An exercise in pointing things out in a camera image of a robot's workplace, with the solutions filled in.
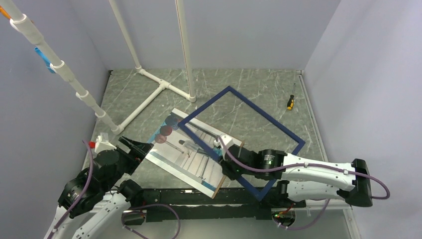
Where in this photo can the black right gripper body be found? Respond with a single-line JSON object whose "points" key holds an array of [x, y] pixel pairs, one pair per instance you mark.
{"points": [[233, 171]]}

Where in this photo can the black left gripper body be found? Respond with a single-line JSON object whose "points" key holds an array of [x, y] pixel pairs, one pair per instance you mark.
{"points": [[127, 164]]}

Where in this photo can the printed photo of person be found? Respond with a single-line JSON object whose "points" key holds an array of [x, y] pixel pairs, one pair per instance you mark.
{"points": [[175, 152]]}

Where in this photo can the yellow black screwdriver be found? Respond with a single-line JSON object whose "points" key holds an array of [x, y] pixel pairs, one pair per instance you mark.
{"points": [[290, 103]]}

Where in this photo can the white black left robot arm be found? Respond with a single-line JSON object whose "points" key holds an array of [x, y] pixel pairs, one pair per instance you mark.
{"points": [[128, 193]]}

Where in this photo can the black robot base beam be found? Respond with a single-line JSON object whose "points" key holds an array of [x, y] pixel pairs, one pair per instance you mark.
{"points": [[229, 203]]}

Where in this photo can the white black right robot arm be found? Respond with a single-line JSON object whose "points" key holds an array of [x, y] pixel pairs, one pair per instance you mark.
{"points": [[290, 178]]}

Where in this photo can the white PVC pipe stand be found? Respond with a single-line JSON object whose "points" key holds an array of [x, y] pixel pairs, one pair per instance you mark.
{"points": [[35, 103]]}

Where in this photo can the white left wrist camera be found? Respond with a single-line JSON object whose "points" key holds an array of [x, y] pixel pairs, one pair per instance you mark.
{"points": [[101, 143]]}

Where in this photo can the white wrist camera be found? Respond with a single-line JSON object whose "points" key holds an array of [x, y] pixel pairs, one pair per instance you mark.
{"points": [[101, 143], [221, 144]]}

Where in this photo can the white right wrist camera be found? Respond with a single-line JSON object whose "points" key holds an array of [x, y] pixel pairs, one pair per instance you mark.
{"points": [[221, 144]]}

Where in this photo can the aluminium front rail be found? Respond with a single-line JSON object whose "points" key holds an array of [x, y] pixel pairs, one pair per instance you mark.
{"points": [[66, 222]]}

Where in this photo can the aluminium table edge rail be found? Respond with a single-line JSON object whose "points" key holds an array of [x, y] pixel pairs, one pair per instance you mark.
{"points": [[300, 76]]}

